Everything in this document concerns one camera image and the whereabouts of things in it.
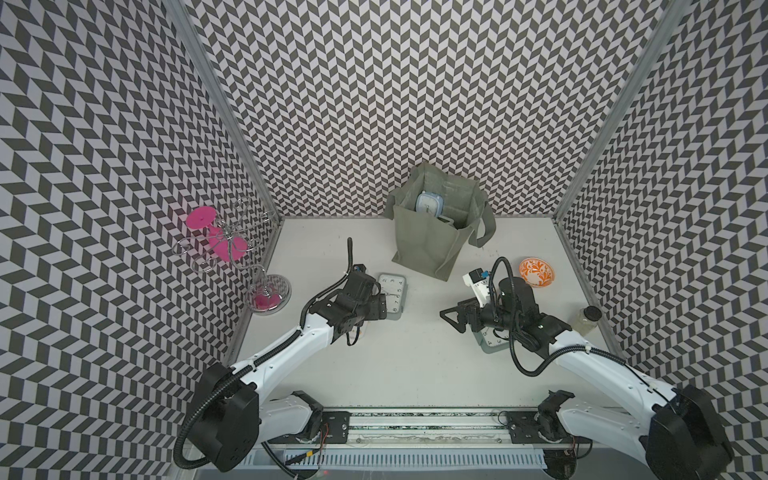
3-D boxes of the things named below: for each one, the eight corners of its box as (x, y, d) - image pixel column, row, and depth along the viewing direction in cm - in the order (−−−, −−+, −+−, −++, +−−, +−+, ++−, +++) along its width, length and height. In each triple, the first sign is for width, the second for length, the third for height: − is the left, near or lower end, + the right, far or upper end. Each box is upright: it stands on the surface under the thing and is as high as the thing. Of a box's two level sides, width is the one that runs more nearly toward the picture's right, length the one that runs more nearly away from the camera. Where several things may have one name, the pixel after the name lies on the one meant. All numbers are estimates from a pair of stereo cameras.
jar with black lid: (563, 333, 92) (581, 316, 82) (570, 321, 94) (588, 303, 85) (577, 342, 90) (597, 325, 81) (584, 329, 92) (604, 312, 83)
